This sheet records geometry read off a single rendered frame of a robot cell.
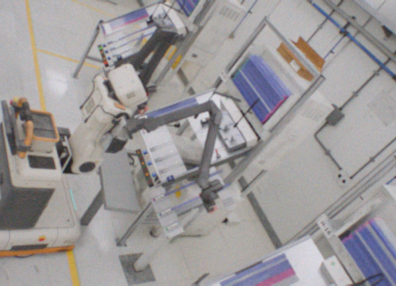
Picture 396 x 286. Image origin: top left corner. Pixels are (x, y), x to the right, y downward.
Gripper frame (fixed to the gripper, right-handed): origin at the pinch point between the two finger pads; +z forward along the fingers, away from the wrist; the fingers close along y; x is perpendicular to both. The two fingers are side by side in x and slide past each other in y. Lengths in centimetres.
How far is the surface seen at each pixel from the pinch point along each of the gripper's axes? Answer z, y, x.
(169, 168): 18, 48, 9
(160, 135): 18, 79, 4
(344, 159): 109, 36, -162
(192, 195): 48, 37, -1
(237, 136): 11, 46, -45
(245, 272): 13.6, -42.3, -3.2
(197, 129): 18, 71, -24
